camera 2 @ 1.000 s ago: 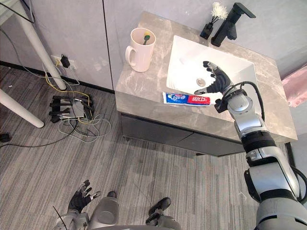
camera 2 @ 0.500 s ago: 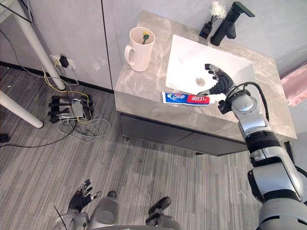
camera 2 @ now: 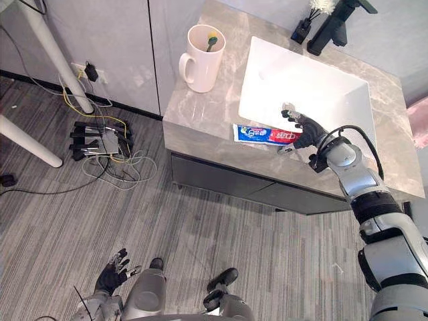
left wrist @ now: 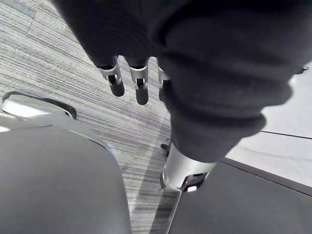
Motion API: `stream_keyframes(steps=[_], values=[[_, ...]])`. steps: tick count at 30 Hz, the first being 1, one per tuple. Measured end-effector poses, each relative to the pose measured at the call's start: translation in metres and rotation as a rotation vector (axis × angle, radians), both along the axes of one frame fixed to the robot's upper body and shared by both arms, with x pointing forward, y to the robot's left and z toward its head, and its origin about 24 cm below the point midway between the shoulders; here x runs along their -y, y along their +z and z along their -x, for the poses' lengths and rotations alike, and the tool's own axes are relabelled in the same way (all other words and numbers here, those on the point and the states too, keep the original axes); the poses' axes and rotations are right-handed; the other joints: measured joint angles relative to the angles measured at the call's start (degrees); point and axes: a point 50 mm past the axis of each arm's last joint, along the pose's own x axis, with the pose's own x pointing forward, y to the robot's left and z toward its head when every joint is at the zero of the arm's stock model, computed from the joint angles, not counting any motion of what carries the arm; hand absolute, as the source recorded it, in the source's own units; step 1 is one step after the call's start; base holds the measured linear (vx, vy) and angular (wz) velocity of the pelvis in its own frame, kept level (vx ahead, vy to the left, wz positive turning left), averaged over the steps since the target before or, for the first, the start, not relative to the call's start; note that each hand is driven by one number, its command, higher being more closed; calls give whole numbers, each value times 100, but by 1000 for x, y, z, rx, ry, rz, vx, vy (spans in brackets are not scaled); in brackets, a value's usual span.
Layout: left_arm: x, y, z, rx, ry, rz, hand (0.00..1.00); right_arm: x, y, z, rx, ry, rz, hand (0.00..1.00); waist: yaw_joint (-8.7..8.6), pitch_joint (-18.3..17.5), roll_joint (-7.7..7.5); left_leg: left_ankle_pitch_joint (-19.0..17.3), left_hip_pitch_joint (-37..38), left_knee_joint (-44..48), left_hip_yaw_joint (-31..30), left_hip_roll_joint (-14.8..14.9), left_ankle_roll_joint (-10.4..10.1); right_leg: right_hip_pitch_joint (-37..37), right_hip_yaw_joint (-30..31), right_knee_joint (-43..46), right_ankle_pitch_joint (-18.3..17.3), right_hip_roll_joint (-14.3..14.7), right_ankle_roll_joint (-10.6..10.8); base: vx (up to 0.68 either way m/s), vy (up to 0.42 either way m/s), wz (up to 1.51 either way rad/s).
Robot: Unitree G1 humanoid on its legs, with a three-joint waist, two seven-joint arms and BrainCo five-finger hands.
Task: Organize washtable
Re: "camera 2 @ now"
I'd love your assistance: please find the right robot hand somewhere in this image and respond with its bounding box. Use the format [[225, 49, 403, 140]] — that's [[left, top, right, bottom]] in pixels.
[[277, 102, 330, 156]]

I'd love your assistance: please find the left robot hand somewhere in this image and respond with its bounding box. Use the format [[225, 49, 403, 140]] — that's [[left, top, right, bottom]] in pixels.
[[94, 247, 142, 297]]

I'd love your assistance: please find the blue red toothpaste tube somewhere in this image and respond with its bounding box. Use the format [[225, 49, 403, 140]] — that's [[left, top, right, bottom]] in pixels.
[[233, 122, 304, 146]]

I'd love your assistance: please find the white sink basin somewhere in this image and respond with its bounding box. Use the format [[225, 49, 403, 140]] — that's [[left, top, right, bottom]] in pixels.
[[237, 35, 378, 151]]

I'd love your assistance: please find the black holder with white brush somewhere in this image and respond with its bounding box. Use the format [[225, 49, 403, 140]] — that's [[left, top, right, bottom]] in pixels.
[[290, 0, 338, 45]]

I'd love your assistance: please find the black faucet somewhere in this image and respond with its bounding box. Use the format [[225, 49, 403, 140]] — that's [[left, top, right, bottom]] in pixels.
[[306, 0, 379, 56]]

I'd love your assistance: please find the grey stone vanity cabinet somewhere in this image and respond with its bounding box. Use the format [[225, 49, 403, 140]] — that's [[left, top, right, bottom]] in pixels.
[[163, 0, 425, 215]]

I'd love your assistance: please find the pink towel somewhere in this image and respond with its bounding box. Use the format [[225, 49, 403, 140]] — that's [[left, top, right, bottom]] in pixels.
[[406, 100, 428, 150]]

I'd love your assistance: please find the cream mug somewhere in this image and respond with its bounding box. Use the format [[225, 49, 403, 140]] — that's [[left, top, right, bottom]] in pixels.
[[178, 24, 227, 94]]

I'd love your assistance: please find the green yellow toothbrush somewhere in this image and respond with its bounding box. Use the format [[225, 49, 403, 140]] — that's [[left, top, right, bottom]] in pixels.
[[205, 30, 220, 53]]

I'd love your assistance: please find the black router with antennas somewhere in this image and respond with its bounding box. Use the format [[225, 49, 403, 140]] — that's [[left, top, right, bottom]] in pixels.
[[68, 120, 134, 162]]

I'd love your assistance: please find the white table leg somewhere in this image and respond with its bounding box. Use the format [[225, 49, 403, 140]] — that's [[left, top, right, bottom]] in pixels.
[[15, 0, 95, 114], [0, 114, 64, 169]]

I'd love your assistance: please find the black power adapter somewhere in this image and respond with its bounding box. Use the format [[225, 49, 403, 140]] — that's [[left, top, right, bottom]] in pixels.
[[84, 61, 100, 83]]

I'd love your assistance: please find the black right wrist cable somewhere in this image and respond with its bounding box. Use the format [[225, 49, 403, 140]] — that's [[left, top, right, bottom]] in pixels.
[[316, 124, 385, 180]]

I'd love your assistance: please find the black floor cable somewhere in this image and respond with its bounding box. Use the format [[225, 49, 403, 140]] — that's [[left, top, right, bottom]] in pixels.
[[0, 156, 113, 197]]

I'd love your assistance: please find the grey cable coil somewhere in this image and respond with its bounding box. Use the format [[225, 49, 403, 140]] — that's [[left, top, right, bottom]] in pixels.
[[82, 149, 158, 191]]

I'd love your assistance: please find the yellow cable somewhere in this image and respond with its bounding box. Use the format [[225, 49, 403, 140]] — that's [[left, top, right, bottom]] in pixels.
[[62, 70, 130, 165]]

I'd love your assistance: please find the white wall socket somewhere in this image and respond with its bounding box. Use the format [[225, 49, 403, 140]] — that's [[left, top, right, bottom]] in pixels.
[[70, 62, 108, 84]]

